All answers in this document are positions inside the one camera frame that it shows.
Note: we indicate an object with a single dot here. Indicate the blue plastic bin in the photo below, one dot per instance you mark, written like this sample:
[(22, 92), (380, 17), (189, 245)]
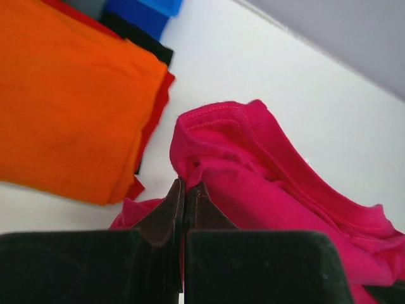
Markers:
[(151, 16)]

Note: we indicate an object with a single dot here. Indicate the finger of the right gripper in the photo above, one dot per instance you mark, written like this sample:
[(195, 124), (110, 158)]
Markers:
[(394, 294)]

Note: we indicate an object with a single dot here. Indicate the magenta t shirt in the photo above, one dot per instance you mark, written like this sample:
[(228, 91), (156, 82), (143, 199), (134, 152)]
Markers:
[(298, 240)]

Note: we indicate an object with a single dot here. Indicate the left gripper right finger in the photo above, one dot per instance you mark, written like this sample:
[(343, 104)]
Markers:
[(202, 214)]

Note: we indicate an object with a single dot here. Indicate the folded orange t shirt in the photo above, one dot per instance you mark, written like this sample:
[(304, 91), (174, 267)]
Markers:
[(74, 102)]

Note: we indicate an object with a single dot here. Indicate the folded red t shirt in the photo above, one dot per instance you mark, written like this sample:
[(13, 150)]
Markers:
[(75, 14)]

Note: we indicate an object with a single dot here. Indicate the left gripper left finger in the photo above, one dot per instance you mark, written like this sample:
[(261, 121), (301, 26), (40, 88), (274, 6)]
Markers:
[(165, 221)]

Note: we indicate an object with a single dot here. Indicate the grey t shirt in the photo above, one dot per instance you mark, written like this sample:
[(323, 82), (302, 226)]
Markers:
[(91, 8)]

